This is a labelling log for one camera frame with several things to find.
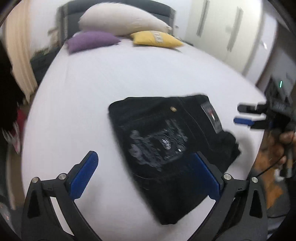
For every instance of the white bed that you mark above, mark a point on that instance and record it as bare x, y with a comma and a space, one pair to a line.
81, 97

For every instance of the grey padded headboard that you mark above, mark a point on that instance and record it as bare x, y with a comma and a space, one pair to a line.
76, 7

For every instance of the cream curtain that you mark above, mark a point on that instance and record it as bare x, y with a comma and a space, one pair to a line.
20, 46

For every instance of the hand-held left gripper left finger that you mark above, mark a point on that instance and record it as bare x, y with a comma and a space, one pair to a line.
84, 176

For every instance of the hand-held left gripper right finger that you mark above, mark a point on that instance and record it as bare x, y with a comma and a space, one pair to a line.
205, 178

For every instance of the pink and white fan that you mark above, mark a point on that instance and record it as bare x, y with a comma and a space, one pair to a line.
16, 134

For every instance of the black denim pants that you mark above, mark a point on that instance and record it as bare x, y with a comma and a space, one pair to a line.
143, 115

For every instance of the person's right hand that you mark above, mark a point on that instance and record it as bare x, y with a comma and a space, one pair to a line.
279, 148

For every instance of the dark hanging cloth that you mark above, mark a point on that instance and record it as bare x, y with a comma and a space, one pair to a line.
8, 92

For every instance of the purple cushion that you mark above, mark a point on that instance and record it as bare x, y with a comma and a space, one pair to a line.
92, 41

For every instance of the grey nightstand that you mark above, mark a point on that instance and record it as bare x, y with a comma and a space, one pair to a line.
44, 63

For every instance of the yellow cushion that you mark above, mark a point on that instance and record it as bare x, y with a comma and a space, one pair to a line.
148, 38

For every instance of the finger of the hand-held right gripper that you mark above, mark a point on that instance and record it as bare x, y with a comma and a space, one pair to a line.
244, 121
251, 108

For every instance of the white wardrobe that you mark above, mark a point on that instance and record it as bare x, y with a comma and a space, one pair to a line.
219, 58

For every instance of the large white pillow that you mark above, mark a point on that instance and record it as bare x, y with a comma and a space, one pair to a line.
120, 19

